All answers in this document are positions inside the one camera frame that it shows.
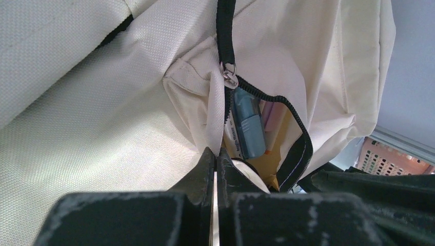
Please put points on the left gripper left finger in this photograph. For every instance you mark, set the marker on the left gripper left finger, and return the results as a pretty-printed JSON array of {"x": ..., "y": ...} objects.
[{"x": 181, "y": 215}]

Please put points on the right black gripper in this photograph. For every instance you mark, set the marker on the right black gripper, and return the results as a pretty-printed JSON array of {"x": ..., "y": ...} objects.
[{"x": 402, "y": 206}]

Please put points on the orange capped white pen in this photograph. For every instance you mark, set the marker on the orange capped white pen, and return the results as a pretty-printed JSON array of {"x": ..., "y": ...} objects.
[{"x": 270, "y": 138}]

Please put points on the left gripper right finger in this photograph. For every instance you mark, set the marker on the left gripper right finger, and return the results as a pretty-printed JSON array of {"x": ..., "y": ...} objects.
[{"x": 250, "y": 216}]

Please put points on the pink translucent tube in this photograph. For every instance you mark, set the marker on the pink translucent tube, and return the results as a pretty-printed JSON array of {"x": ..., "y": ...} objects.
[{"x": 272, "y": 115}]

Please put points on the orange perforated crate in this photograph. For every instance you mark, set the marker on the orange perforated crate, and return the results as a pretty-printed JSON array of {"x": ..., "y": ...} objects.
[{"x": 379, "y": 159}]

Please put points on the beige canvas student bag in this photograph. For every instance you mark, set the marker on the beige canvas student bag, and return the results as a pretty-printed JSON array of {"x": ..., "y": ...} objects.
[{"x": 109, "y": 96}]

